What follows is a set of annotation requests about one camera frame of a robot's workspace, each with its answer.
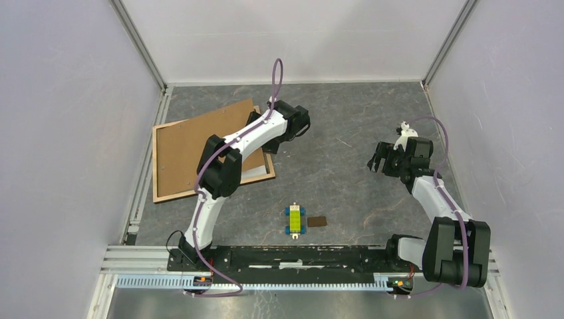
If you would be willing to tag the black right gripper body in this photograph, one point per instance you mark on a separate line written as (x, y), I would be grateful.
(394, 161)

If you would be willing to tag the brown frame backing board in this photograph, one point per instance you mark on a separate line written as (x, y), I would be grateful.
(194, 149)

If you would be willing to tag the light wooden picture frame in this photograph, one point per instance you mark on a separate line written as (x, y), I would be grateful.
(163, 193)

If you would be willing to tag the landscape photo print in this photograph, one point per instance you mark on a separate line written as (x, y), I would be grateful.
(258, 173)

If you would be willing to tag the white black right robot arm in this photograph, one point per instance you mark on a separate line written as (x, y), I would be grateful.
(457, 248)

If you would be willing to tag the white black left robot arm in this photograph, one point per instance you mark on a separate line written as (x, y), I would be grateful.
(220, 167)

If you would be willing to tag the small brown block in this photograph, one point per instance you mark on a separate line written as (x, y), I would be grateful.
(317, 221)

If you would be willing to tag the yellow green toy car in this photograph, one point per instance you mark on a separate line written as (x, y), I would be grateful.
(295, 227)

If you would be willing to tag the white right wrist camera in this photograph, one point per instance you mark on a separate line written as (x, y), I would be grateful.
(405, 132)

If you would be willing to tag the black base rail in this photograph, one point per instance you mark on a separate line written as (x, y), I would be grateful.
(317, 264)

